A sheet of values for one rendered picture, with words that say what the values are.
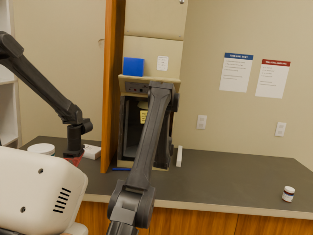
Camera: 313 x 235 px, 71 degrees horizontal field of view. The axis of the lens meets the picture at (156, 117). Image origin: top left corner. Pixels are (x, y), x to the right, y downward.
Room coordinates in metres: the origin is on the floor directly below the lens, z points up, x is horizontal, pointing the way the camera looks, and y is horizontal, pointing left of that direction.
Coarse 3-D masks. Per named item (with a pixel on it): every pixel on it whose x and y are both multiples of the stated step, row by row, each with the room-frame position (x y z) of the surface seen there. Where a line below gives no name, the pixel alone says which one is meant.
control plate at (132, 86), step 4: (128, 84) 1.17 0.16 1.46; (132, 84) 1.16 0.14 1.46; (136, 84) 1.16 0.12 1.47; (140, 84) 1.16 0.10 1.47; (144, 84) 1.16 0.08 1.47; (148, 84) 1.16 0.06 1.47; (128, 88) 1.19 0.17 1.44; (132, 88) 1.19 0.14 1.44; (136, 88) 1.18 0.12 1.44; (140, 88) 1.18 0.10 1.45; (144, 88) 1.18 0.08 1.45; (148, 88) 1.18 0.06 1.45; (136, 92) 1.21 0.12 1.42; (140, 92) 1.21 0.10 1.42; (144, 92) 1.21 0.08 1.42
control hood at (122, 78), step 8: (120, 80) 1.15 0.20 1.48; (128, 80) 1.14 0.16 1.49; (136, 80) 1.14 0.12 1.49; (144, 80) 1.14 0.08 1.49; (152, 80) 1.13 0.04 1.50; (160, 80) 1.13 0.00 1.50; (168, 80) 1.13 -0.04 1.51; (176, 80) 1.14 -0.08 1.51; (120, 88) 1.19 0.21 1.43; (176, 88) 1.17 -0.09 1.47
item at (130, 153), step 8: (128, 96) 1.23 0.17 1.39; (128, 104) 1.23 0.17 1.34; (136, 104) 1.23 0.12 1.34; (144, 104) 1.23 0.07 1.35; (128, 112) 1.23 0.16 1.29; (136, 112) 1.23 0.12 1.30; (128, 120) 1.23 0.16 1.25; (136, 120) 1.23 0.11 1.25; (128, 128) 1.23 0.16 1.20; (136, 128) 1.23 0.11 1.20; (128, 136) 1.23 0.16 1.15; (136, 136) 1.23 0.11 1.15; (128, 144) 1.23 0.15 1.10; (136, 144) 1.23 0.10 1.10; (128, 152) 1.23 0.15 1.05; (128, 160) 1.23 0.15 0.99
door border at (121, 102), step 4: (120, 104) 1.23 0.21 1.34; (120, 112) 1.23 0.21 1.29; (120, 120) 1.23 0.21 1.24; (120, 124) 1.23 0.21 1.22; (120, 128) 1.23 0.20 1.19; (120, 132) 1.23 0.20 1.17; (120, 136) 1.23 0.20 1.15; (120, 140) 1.23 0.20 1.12; (120, 144) 1.23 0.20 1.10; (120, 148) 1.23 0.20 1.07; (120, 152) 1.23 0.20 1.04; (120, 156) 1.23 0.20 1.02
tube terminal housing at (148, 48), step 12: (132, 36) 1.24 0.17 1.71; (132, 48) 1.24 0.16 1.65; (144, 48) 1.25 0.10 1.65; (156, 48) 1.25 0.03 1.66; (168, 48) 1.25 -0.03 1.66; (180, 48) 1.25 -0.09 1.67; (156, 60) 1.25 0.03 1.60; (180, 60) 1.25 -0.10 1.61; (144, 72) 1.25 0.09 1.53; (156, 72) 1.25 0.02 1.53; (168, 72) 1.25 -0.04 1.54; (144, 96) 1.25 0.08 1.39; (156, 168) 1.25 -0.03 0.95; (168, 168) 1.25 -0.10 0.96
